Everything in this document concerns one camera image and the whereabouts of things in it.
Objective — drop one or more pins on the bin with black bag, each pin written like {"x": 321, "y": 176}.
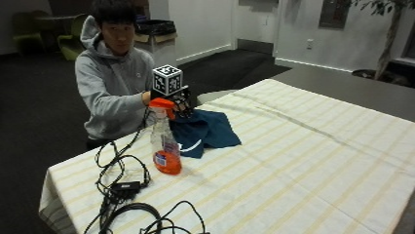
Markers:
{"x": 155, "y": 27}

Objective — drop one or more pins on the dark wall panel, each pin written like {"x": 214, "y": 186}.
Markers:
{"x": 333, "y": 13}

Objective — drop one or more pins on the white wall outlet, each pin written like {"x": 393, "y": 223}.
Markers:
{"x": 308, "y": 44}

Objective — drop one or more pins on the dark plant pot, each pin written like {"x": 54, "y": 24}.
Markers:
{"x": 367, "y": 74}

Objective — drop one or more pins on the black adapter box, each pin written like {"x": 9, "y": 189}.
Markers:
{"x": 125, "y": 187}

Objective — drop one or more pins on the dark blue cloth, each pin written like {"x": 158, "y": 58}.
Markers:
{"x": 207, "y": 131}

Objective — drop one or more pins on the round background table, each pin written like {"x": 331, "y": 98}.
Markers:
{"x": 55, "y": 17}

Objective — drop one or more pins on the striped cream tablecloth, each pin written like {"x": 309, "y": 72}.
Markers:
{"x": 280, "y": 162}

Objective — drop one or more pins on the white marker cube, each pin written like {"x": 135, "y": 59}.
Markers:
{"x": 167, "y": 80}

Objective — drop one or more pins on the indoor tree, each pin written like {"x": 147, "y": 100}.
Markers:
{"x": 389, "y": 35}

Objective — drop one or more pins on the green armchair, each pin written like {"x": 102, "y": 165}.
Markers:
{"x": 26, "y": 35}
{"x": 70, "y": 42}

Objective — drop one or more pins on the orange spray bottle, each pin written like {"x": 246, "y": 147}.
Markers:
{"x": 164, "y": 152}

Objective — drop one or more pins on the person in gray hoodie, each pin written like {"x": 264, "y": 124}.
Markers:
{"x": 110, "y": 78}

